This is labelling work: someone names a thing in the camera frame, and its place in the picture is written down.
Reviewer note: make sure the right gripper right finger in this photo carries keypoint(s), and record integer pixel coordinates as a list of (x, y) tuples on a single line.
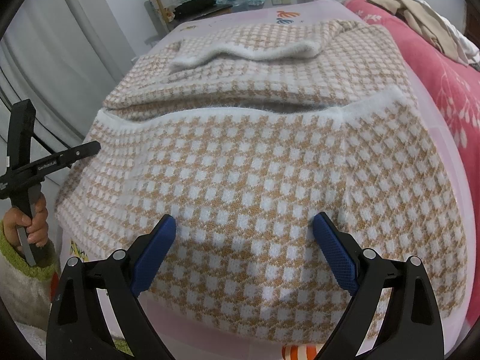
[(411, 327)]

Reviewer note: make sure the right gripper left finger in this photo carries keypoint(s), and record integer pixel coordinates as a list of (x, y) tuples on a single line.
[(77, 327)]

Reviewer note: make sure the beige white checked knit coat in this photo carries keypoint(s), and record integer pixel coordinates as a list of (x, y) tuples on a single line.
[(255, 179)]

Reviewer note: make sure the green cream sleeve forearm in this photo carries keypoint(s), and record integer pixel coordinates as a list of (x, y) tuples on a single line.
[(27, 291)]

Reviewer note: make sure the beige white clothes pile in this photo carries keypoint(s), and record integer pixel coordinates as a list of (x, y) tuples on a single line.
[(434, 28)]

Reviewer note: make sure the person left hand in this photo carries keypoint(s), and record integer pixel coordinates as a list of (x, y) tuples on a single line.
[(36, 228)]

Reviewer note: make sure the black garment on chair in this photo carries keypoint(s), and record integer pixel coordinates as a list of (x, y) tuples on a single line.
[(195, 4)]

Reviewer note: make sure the wooden armchair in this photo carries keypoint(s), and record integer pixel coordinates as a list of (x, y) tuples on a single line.
[(169, 18)]

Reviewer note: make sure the pink floral blanket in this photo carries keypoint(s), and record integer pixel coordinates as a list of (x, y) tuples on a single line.
[(453, 87)]

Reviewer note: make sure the white wall socket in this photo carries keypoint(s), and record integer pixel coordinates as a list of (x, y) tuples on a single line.
[(280, 2)]

